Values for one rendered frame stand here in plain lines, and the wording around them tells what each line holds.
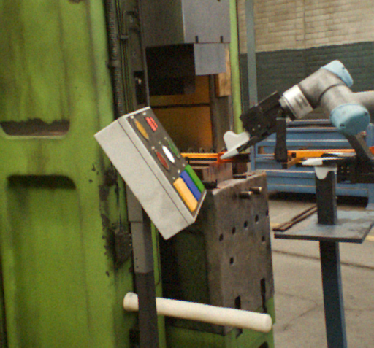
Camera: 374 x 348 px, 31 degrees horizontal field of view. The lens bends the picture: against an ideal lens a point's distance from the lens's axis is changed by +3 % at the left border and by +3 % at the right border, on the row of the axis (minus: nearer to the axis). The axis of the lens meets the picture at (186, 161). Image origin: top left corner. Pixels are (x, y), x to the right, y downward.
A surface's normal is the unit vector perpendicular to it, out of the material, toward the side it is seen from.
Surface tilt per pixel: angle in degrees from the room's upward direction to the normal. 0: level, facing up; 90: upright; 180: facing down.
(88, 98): 89
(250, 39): 90
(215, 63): 90
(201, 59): 90
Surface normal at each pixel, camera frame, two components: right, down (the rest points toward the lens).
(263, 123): -0.11, 0.15
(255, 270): 0.85, 0.01
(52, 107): -0.52, 0.14
